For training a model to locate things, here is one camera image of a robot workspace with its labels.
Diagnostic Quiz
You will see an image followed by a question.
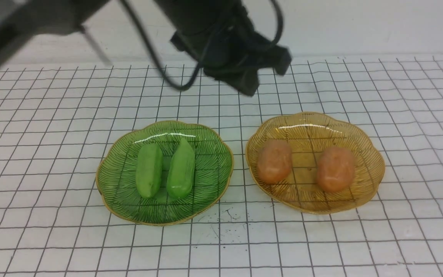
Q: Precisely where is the amber glass plate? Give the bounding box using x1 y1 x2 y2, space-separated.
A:
245 112 385 214

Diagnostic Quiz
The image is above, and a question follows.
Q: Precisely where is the orange potato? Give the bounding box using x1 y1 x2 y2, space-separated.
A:
316 147 355 193

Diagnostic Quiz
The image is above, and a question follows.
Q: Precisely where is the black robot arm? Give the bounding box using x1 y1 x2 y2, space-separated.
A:
0 0 292 97

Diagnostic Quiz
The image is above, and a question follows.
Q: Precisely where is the green cucumber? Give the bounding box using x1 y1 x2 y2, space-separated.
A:
135 144 163 199

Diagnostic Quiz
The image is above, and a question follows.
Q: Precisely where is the green cucumber pointed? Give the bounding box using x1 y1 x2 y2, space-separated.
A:
166 138 195 199

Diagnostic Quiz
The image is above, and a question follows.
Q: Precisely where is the green glass plate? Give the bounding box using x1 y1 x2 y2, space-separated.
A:
95 120 234 226

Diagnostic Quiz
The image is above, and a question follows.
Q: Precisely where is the black cable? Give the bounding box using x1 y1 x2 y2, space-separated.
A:
120 0 284 92

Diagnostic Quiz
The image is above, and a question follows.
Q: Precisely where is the brown potato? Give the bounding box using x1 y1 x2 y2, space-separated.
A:
256 140 293 184

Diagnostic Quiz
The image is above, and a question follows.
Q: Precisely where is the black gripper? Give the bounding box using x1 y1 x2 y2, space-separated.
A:
155 0 292 97

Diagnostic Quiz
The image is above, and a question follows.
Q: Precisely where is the white grid tablecloth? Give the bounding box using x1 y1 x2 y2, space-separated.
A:
0 56 443 277

